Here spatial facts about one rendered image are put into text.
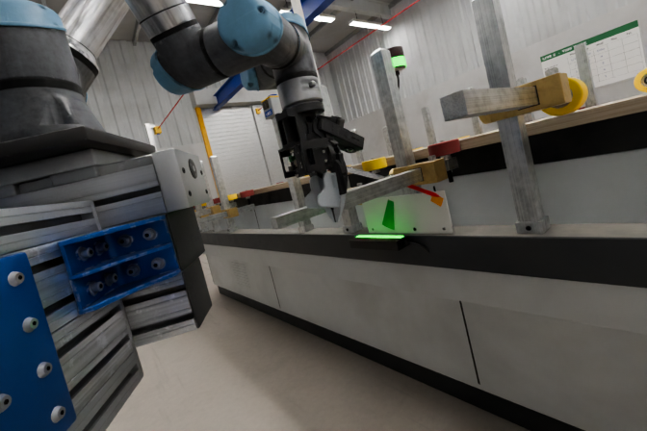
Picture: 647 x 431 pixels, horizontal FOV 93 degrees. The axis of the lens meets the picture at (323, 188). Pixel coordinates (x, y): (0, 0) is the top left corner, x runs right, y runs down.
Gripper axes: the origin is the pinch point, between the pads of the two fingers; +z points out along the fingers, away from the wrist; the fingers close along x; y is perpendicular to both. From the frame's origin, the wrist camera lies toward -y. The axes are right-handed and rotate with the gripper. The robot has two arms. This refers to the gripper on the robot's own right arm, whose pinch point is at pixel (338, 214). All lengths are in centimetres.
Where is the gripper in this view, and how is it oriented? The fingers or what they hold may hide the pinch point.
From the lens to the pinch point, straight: 56.5
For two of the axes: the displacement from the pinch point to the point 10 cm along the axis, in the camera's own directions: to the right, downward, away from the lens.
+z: 2.3, 9.7, 0.4
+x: 6.2, -1.1, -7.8
